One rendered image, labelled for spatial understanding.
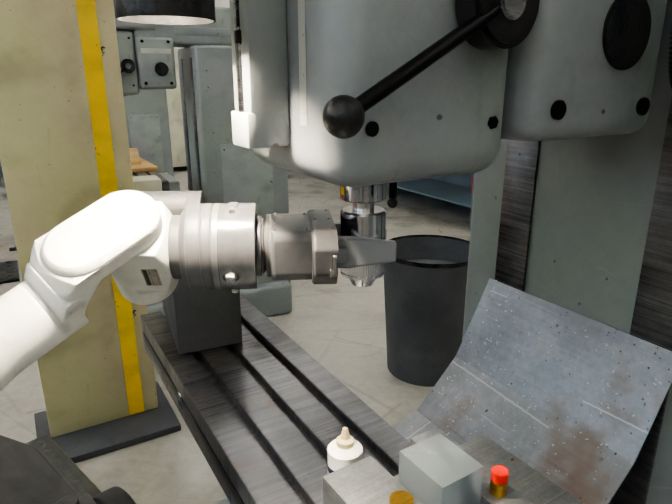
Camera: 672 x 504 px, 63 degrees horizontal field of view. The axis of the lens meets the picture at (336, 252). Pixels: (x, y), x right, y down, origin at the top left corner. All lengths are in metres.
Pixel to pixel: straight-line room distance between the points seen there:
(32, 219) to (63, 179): 0.18
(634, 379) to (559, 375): 0.10
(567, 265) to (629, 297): 0.10
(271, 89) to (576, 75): 0.28
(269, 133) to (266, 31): 0.08
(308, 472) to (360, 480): 0.19
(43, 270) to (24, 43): 1.69
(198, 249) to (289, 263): 0.09
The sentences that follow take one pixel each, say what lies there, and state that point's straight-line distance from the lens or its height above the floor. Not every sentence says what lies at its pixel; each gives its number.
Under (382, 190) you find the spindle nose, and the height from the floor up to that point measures 1.29.
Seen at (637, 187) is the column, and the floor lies 1.27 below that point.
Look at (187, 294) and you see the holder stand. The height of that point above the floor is 1.03.
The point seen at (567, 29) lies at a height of 1.44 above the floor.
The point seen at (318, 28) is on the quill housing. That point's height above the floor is 1.43.
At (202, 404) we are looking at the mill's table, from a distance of 0.91.
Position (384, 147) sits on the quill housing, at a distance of 0.45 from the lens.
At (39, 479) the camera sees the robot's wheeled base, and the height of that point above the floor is 0.57.
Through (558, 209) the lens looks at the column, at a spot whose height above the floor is 1.22.
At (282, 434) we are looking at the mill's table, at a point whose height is 0.91.
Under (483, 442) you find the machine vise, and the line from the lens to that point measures 0.72.
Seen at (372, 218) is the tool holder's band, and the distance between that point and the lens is 0.55.
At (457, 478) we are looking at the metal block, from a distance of 0.54.
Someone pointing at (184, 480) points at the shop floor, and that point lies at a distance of 2.24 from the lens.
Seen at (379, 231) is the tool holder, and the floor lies 1.25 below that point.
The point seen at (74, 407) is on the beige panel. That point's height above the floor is 0.14.
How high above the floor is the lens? 1.40
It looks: 18 degrees down
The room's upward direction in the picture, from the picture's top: straight up
